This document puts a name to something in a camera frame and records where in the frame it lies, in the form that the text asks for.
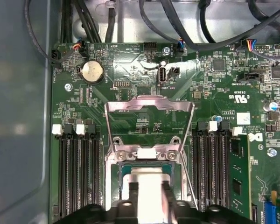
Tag green RAM stick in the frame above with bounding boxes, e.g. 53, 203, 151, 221
228, 134, 252, 220

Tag thick black cable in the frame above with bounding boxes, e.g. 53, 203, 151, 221
161, 0, 280, 51

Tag black and silver PC case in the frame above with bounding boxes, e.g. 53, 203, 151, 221
0, 0, 280, 224

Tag RAM slot with black clips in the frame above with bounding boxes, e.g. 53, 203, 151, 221
191, 121, 208, 210
214, 120, 231, 210
64, 123, 79, 214
87, 123, 103, 207

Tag metal socket cover frame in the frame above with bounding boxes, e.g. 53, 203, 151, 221
104, 94, 196, 161

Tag silver-topped CPU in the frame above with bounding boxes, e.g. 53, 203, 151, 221
118, 161, 179, 222

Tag white square sticker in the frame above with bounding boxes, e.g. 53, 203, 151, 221
237, 112, 252, 126

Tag black pin header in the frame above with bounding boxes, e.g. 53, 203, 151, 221
143, 41, 157, 51

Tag black board connector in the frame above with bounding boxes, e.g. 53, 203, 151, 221
244, 72, 264, 83

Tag internal USB port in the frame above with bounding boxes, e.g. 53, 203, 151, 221
157, 66, 168, 84

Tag round silver coin battery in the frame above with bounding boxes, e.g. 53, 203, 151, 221
80, 60, 105, 83

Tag blue expansion slot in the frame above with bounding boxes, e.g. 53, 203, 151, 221
263, 197, 277, 224

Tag green motherboard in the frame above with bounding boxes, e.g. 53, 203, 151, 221
50, 42, 280, 224

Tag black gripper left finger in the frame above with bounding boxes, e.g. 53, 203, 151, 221
52, 182, 140, 224

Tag thin black cable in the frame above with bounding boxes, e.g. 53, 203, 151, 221
24, 0, 82, 65

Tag CPU socket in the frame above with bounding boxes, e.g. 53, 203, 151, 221
104, 136, 198, 210

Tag large blue silver capacitor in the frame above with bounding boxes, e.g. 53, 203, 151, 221
263, 101, 279, 112

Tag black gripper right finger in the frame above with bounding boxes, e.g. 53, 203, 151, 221
161, 181, 255, 224

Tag thin metal locking lever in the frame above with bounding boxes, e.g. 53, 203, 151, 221
180, 150, 200, 210

